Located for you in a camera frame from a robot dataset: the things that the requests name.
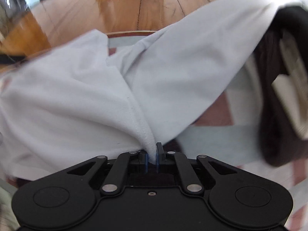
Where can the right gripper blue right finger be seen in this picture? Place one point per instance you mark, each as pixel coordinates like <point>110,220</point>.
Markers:
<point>179,166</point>

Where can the striped floor rug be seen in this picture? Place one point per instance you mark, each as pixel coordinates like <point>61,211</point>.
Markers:
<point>228,131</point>

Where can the white sweatshirt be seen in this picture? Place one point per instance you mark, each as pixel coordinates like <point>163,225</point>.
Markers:
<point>77,101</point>

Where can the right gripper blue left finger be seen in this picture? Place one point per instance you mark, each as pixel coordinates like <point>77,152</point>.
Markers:
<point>115,180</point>

